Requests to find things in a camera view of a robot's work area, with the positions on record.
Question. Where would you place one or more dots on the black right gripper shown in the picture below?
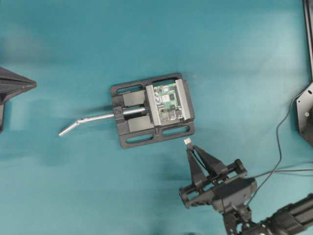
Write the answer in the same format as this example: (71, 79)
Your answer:
(227, 191)

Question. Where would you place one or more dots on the silver vise handle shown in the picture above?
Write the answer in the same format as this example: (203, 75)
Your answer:
(99, 117)

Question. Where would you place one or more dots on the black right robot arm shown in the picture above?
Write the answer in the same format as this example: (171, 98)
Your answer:
(289, 220)

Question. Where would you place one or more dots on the teal table cloth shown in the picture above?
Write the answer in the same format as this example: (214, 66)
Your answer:
(244, 61)

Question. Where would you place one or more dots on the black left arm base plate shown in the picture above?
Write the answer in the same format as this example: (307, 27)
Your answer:
(2, 106)

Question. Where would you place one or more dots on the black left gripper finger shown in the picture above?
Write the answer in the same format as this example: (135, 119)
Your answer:
(12, 84)

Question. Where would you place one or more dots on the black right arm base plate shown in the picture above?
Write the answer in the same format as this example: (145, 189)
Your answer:
(304, 109)

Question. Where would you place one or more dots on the green PCB board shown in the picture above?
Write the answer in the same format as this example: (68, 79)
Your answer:
(168, 103)

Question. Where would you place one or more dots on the small white USB plug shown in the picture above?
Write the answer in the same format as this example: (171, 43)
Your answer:
(187, 141)

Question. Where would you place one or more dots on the black bench vise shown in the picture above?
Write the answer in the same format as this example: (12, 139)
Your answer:
(146, 127)

